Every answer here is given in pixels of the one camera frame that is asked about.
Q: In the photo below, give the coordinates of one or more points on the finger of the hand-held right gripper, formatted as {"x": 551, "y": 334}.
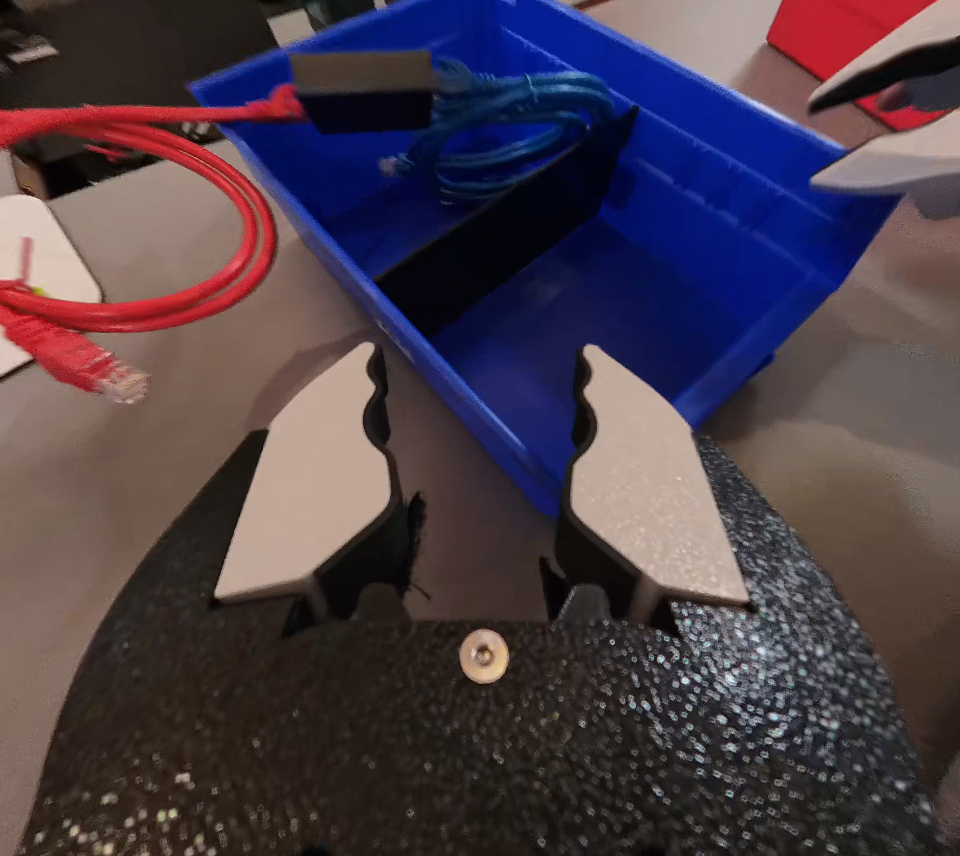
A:
{"x": 900, "y": 50}
{"x": 900, "y": 159}

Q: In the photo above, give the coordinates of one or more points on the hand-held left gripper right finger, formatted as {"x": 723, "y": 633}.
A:
{"x": 652, "y": 496}

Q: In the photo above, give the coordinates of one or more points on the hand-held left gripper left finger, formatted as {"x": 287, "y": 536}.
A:
{"x": 315, "y": 481}

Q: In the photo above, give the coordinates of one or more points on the blue storage bin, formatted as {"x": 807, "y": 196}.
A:
{"x": 600, "y": 316}

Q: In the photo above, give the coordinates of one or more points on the black ethernet coupler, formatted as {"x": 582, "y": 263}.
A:
{"x": 360, "y": 95}

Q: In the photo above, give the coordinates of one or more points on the black bin divider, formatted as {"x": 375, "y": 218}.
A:
{"x": 495, "y": 249}

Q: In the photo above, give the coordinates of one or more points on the white stand base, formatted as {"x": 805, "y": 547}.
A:
{"x": 45, "y": 249}

